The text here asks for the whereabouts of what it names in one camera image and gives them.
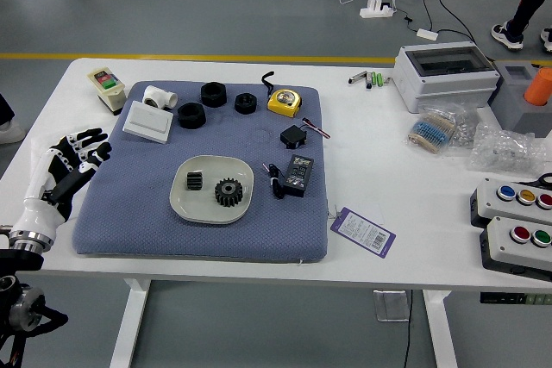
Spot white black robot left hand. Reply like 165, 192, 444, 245
11, 128, 113, 240

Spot big black gear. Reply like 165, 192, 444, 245
214, 177, 245, 209

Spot big black hex nut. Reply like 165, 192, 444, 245
200, 81, 228, 108
177, 102, 205, 130

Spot small black hex nut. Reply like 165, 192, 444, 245
234, 91, 259, 115

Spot blue yellow red button box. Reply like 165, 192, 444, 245
469, 177, 552, 229

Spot red green button box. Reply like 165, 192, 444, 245
479, 215, 552, 282

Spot white table leg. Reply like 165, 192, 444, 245
422, 289, 458, 368
110, 277, 152, 368

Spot white pipe tee fitting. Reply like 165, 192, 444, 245
141, 84, 179, 111

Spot white square plate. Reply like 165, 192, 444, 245
168, 154, 254, 226

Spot blue-grey cushion mat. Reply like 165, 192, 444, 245
72, 79, 329, 264

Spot black digital display module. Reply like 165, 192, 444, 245
279, 153, 315, 197

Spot yellow tape measure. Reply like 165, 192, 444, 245
260, 71, 303, 118

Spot purple barcode tag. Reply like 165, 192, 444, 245
329, 206, 397, 261

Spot grey metal plate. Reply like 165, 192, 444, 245
373, 289, 410, 322

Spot white power strip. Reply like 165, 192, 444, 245
360, 0, 396, 20

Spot bag of blue resistors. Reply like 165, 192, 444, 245
404, 103, 465, 156

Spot clear bag of screws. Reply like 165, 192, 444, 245
450, 107, 482, 147

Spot bubble wrap bag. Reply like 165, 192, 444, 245
467, 121, 552, 178

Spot black table control panel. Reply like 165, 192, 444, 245
480, 291, 552, 305

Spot grey block holder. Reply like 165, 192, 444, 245
489, 60, 552, 133

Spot black scissors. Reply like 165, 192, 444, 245
519, 172, 552, 190

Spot orange cylinder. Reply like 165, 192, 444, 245
523, 66, 552, 108

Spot white wall switch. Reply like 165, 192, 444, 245
122, 100, 175, 145

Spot beige red-green switch box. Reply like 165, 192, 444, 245
87, 67, 127, 116

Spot black plug with cord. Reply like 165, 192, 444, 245
261, 162, 285, 200

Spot black module with red wires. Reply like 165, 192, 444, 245
279, 117, 332, 150

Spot black cable under table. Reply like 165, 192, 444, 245
403, 290, 414, 368

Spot grey electrical enclosure box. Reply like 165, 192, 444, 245
392, 41, 501, 114

